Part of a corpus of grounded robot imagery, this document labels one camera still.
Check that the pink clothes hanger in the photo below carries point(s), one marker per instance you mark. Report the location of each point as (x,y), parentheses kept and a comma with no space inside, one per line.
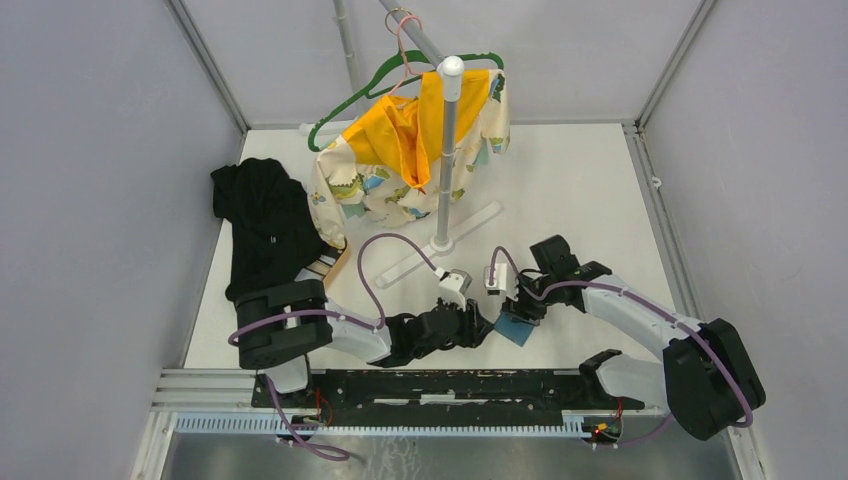
(408,73)

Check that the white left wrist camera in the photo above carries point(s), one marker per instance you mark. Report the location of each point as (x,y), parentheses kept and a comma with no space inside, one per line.
(452,287)

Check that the white clothes rack stand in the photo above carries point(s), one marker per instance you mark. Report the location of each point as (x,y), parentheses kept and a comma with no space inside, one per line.
(450,70)

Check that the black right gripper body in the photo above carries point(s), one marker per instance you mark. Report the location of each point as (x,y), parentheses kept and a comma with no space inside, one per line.
(526,306)

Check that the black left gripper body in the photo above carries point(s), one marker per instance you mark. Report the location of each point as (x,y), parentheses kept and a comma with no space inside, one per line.
(467,335)

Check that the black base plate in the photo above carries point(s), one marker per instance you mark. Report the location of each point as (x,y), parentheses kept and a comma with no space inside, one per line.
(451,398)

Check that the white slotted cable duct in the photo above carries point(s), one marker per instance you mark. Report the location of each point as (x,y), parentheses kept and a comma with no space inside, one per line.
(270,423)

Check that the black garment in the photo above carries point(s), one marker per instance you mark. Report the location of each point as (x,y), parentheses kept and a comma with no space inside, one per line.
(273,235)

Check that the yellow dinosaur print shirt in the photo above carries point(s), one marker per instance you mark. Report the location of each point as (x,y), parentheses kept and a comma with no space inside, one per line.
(386,165)

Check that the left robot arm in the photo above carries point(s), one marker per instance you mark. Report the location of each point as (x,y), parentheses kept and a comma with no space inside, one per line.
(278,327)

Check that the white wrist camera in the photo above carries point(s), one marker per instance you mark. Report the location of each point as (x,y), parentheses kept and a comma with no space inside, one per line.
(452,287)
(500,279)

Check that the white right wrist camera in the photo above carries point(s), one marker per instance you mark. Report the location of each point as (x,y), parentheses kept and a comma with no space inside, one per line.
(500,279)

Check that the green clothes hanger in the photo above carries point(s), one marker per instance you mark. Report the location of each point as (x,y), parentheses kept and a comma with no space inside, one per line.
(368,90)

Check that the yellow box of cards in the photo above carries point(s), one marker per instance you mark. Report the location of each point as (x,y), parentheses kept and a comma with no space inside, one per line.
(329,264)

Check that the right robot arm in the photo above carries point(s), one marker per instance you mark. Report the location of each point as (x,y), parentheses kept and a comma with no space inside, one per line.
(700,373)

